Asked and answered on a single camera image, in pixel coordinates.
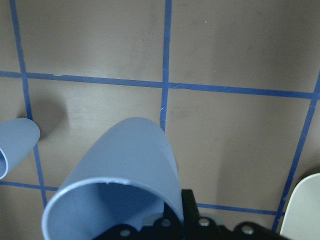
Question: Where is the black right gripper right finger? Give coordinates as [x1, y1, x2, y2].
[181, 189, 200, 223]

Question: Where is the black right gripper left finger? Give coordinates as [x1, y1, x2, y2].
[163, 200, 184, 225]

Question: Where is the cream white toaster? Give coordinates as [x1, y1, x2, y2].
[280, 173, 320, 240]

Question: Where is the blue cup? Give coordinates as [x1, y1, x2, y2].
[0, 118, 41, 179]
[41, 117, 184, 240]

